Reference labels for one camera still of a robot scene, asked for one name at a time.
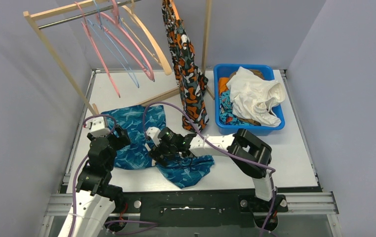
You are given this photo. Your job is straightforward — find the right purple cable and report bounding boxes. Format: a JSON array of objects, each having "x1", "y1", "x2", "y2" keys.
[{"x1": 142, "y1": 101, "x2": 277, "y2": 237}]

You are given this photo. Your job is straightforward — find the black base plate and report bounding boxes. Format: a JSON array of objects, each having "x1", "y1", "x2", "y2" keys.
[{"x1": 107, "y1": 189, "x2": 289, "y2": 230}]

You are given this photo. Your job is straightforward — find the blue plastic bin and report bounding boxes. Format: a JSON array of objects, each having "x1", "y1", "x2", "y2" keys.
[{"x1": 213, "y1": 64, "x2": 285, "y2": 135}]

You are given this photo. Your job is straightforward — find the light blue hanger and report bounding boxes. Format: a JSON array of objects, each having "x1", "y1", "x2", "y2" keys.
[
  {"x1": 88, "y1": 0, "x2": 140, "y2": 88},
  {"x1": 109, "y1": 0, "x2": 155, "y2": 82}
]

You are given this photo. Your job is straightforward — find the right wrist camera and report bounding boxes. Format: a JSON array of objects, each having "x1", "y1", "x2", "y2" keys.
[{"x1": 146, "y1": 127, "x2": 161, "y2": 145}]

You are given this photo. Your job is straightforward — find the orange camouflage shorts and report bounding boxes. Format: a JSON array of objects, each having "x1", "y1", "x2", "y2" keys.
[{"x1": 162, "y1": 0, "x2": 209, "y2": 132}]

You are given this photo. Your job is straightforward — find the white shorts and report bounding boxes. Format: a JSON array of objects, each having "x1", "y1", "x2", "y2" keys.
[{"x1": 226, "y1": 67, "x2": 286, "y2": 127}]

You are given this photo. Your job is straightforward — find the wooden clothes rack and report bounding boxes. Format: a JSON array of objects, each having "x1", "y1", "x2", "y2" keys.
[{"x1": 23, "y1": 0, "x2": 212, "y2": 115}]

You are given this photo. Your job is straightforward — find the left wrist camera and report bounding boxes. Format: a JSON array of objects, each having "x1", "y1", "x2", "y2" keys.
[{"x1": 89, "y1": 117, "x2": 111, "y2": 138}]

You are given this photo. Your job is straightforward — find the light blue shark print shorts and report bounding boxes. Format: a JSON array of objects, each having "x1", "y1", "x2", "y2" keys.
[{"x1": 219, "y1": 90, "x2": 251, "y2": 126}]

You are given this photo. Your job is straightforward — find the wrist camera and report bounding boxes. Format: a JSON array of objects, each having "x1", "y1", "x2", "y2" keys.
[
  {"x1": 146, "y1": 127, "x2": 161, "y2": 145},
  {"x1": 89, "y1": 117, "x2": 111, "y2": 138}
]

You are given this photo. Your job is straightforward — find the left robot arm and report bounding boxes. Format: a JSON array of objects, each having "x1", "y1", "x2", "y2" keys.
[{"x1": 59, "y1": 125, "x2": 130, "y2": 237}]

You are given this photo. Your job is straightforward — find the dark blue leaf print shorts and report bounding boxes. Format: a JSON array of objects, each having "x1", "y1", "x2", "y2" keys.
[{"x1": 103, "y1": 105, "x2": 214, "y2": 189}]

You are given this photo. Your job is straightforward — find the thick pink hanger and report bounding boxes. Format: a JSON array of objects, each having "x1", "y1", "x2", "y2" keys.
[{"x1": 100, "y1": 0, "x2": 156, "y2": 82}]

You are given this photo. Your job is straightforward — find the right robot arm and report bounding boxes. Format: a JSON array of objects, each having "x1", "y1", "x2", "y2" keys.
[{"x1": 145, "y1": 127, "x2": 276, "y2": 211}]

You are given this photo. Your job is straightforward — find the wooden hanger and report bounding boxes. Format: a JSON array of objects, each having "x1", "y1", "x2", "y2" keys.
[{"x1": 119, "y1": 0, "x2": 173, "y2": 76}]

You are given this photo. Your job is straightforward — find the orange hanger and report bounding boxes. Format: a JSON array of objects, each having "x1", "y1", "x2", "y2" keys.
[{"x1": 169, "y1": 0, "x2": 180, "y2": 20}]

